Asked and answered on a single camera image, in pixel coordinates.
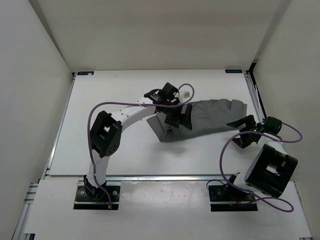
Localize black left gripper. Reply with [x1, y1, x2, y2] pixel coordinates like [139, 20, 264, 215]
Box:
[162, 100, 191, 129]

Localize grey pleated skirt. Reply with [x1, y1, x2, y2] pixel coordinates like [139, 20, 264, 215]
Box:
[146, 98, 247, 143]

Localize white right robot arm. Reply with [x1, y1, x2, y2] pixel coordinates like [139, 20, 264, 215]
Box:
[224, 115, 298, 200]

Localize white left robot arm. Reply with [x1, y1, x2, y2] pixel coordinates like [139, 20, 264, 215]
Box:
[85, 83, 192, 200]

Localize right blue corner label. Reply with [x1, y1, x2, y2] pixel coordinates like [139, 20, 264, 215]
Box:
[225, 69, 243, 74]

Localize blue corner label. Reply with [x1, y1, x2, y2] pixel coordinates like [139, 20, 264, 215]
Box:
[77, 71, 95, 76]
[225, 69, 243, 74]

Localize left blue corner label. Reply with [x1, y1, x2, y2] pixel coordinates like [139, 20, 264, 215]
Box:
[77, 71, 95, 76]

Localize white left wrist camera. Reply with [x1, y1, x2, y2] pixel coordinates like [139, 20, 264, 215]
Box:
[178, 91, 191, 102]

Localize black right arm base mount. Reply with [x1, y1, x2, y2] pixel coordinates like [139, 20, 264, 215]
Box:
[206, 179, 258, 212]

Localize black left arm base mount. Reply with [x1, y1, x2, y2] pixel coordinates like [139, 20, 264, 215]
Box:
[73, 175, 121, 211]

